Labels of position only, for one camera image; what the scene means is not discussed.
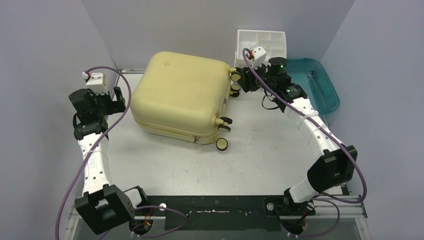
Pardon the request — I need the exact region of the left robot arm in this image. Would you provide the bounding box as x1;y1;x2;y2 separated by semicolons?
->
68;87;150;235

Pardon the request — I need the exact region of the yellow hard-shell suitcase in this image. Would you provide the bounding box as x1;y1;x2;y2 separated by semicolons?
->
130;51;241;151

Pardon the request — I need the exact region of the teal transparent plastic tray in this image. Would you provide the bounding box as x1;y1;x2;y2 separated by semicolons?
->
286;58;340;115

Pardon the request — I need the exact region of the white plastic drawer organizer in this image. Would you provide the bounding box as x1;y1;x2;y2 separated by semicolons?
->
234;29;287;68

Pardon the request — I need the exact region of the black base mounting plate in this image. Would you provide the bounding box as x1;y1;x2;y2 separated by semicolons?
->
129;195;316;233

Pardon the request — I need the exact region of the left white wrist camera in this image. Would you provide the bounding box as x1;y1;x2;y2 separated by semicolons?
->
81;72;109;96

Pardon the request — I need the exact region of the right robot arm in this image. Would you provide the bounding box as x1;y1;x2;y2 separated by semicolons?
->
238;56;358;214

